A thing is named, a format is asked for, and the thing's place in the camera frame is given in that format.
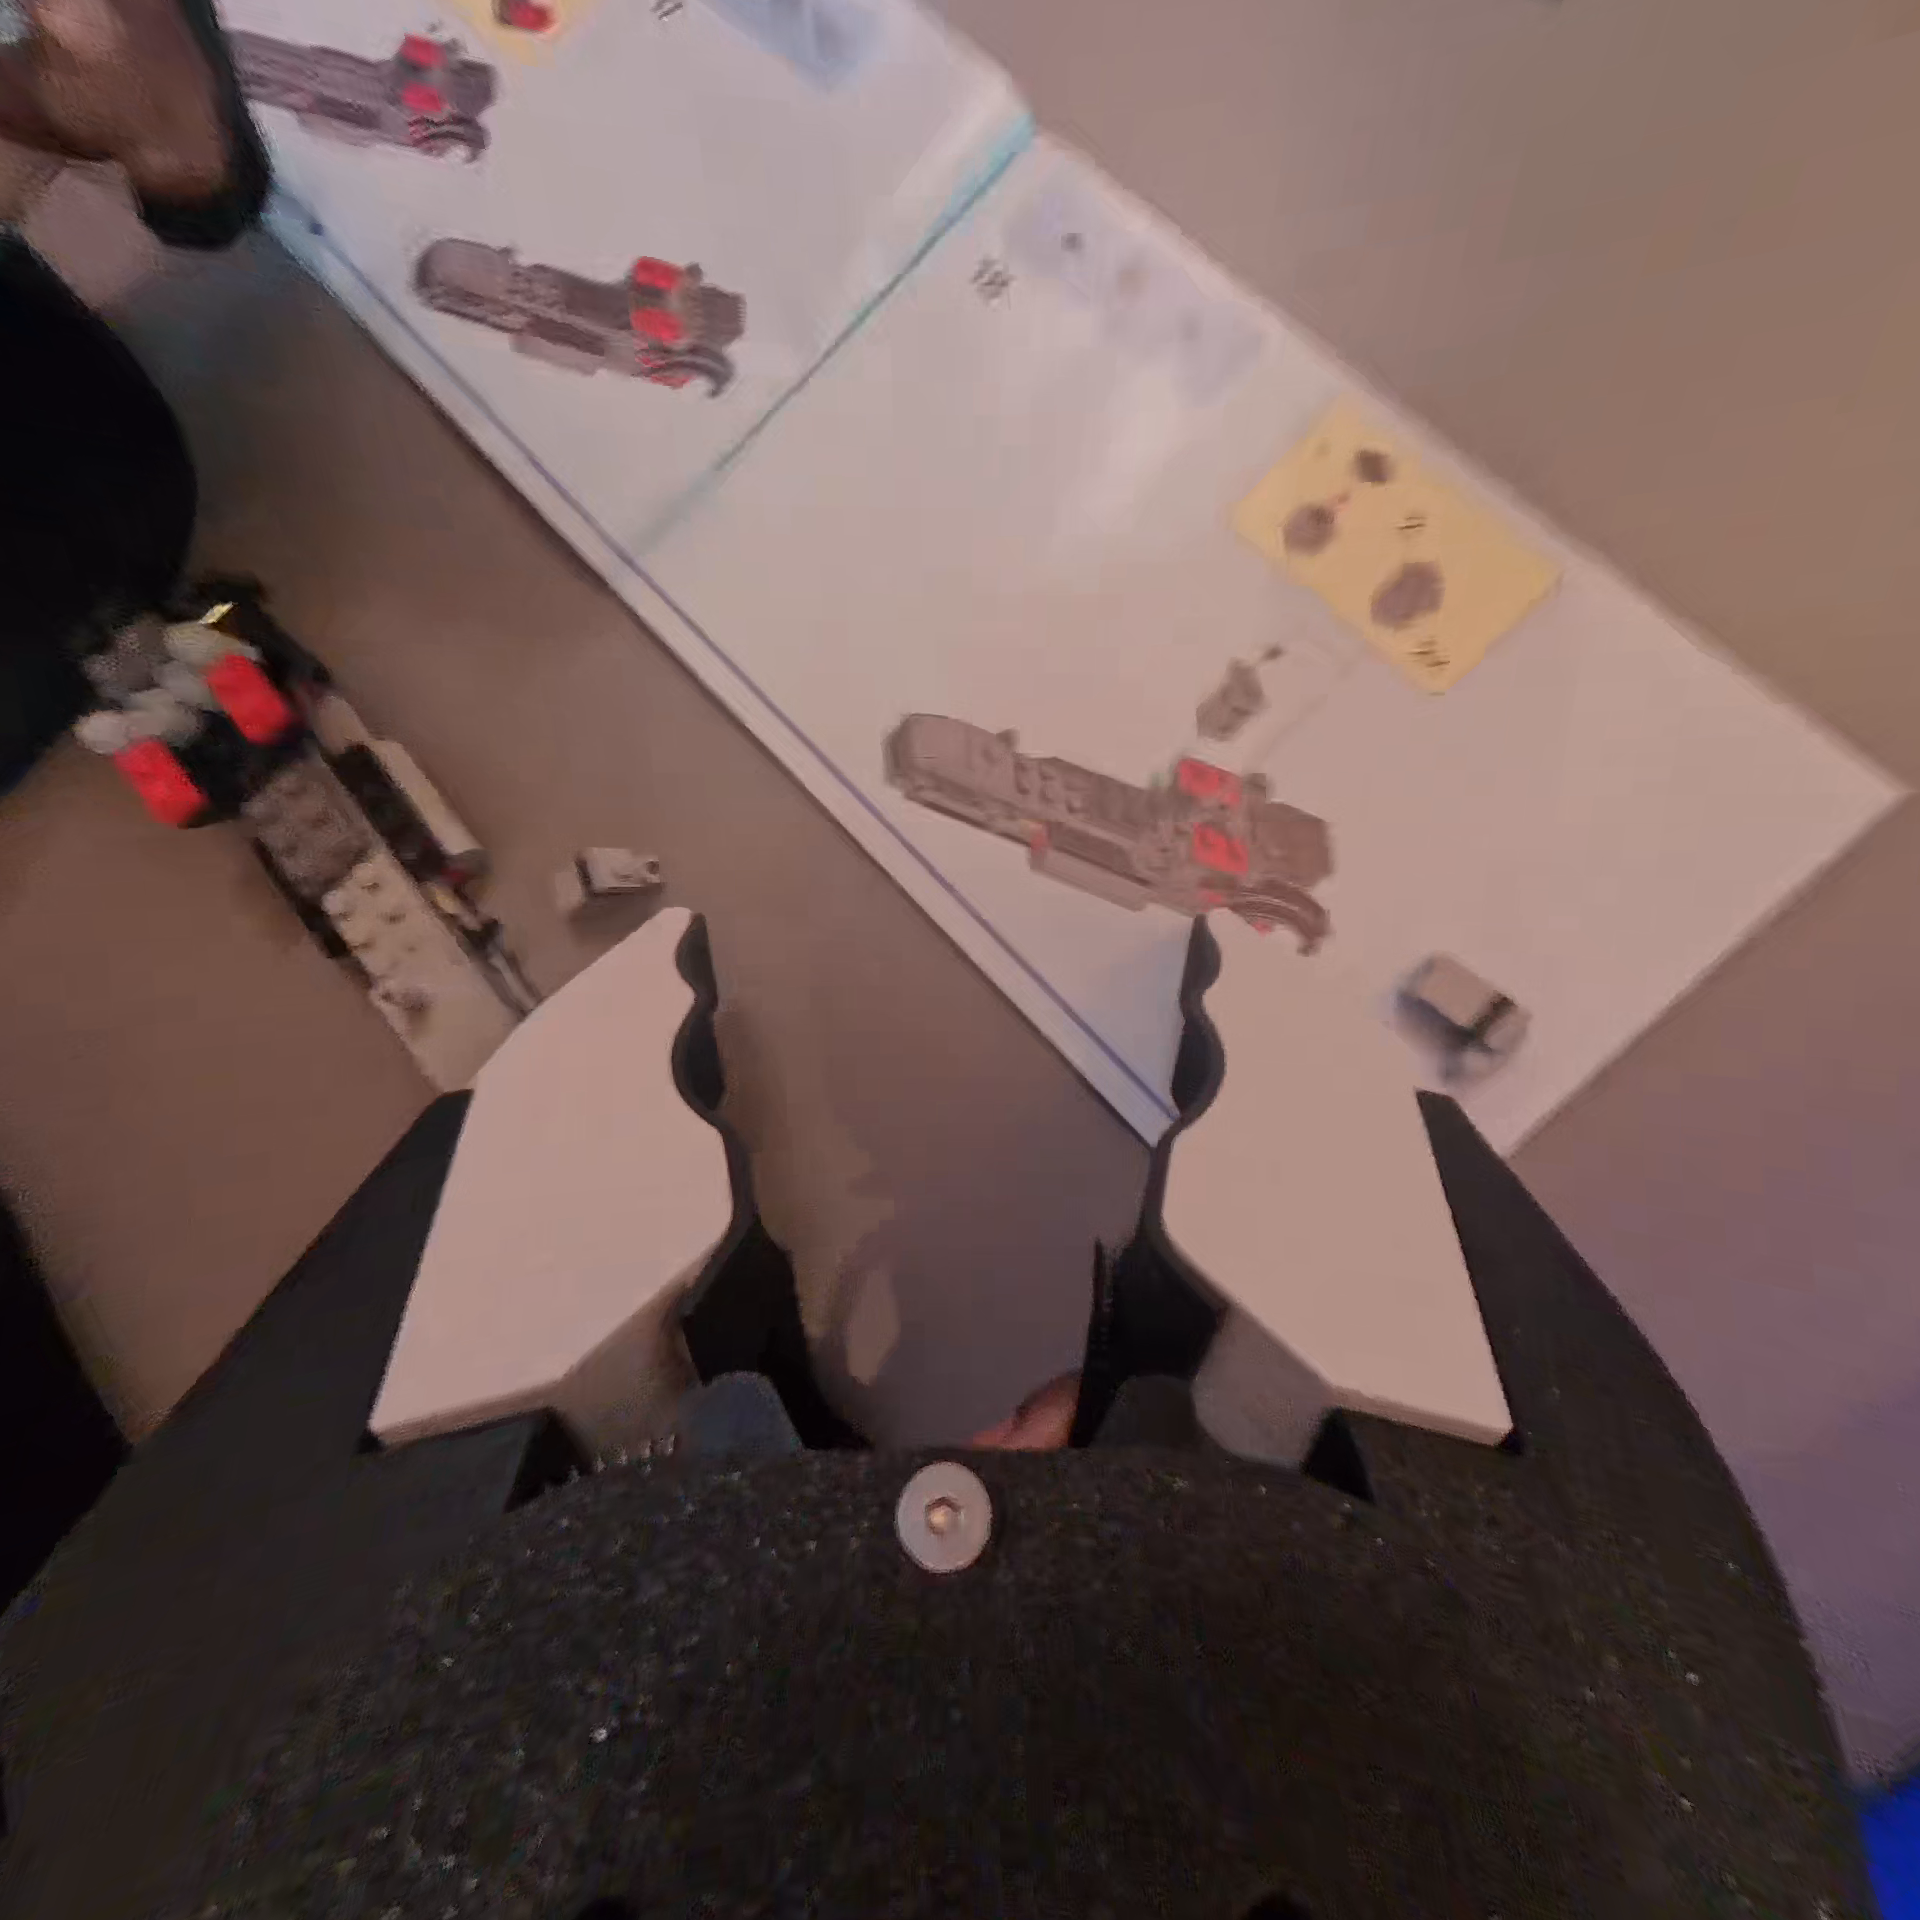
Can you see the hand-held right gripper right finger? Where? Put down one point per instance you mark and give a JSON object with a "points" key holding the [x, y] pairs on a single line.
{"points": [[1319, 1200]]}

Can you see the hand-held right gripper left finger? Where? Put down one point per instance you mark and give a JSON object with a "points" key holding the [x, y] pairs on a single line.
{"points": [[569, 1172]]}

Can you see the small grey clip brick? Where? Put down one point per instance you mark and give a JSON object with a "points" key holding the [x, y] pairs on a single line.
{"points": [[1463, 1021], [608, 875]]}

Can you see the grey red toy brick model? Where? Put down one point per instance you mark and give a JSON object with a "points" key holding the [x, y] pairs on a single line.
{"points": [[301, 811]]}

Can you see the person's left hand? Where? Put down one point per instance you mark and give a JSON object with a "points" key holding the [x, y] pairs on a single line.
{"points": [[106, 91]]}

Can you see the open instruction booklet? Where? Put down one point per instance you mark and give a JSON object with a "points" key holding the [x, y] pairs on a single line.
{"points": [[1050, 452]]}

